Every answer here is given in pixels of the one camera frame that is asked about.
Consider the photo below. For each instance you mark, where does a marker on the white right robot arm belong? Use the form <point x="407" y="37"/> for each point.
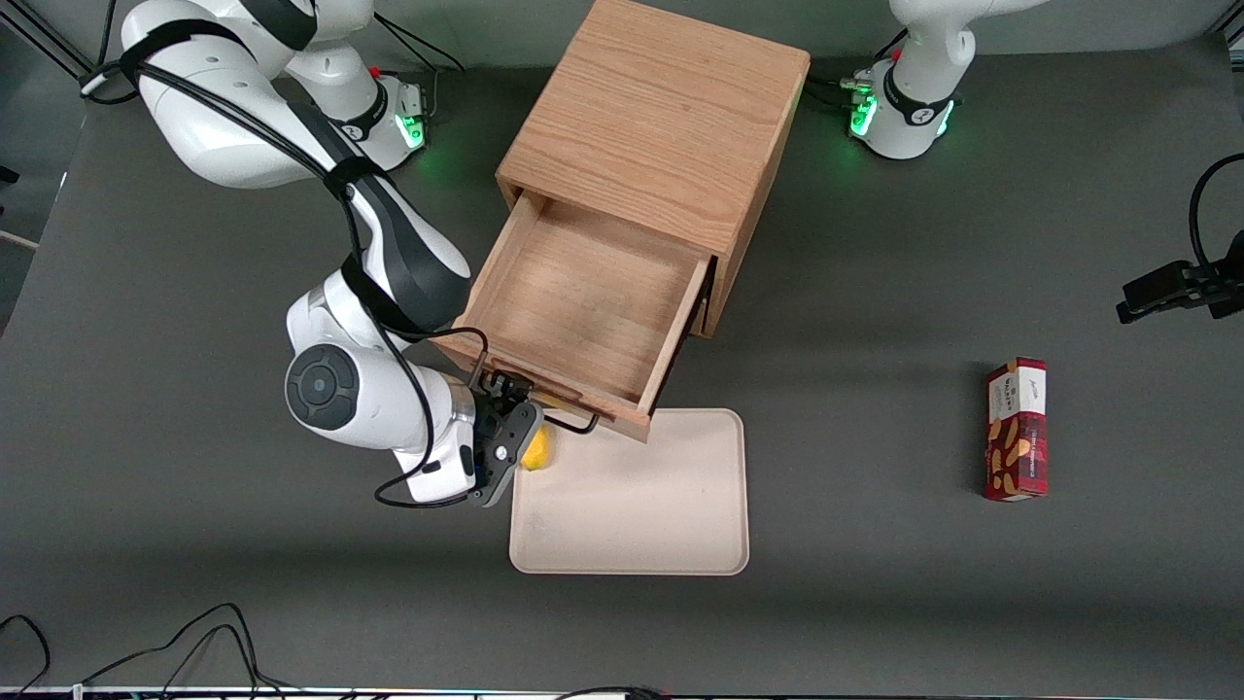
<point x="389" y="243"/>

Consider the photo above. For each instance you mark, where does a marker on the beige plastic tray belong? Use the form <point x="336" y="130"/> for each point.
<point x="632" y="506"/>

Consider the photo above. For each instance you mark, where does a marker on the red plaid shortbread box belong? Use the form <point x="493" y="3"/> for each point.
<point x="1016" y="437"/>

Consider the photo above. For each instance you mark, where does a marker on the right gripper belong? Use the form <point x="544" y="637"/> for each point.
<point x="495" y="402"/>

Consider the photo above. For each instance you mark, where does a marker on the yellow lemon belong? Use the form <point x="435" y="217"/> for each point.
<point x="536" y="449"/>

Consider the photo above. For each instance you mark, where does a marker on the black metal frame strut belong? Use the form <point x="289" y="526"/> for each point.
<point x="39" y="34"/>

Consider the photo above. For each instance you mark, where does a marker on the wooden board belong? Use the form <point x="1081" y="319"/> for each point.
<point x="661" y="107"/>

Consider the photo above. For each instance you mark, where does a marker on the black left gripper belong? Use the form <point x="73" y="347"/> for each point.
<point x="1178" y="285"/>

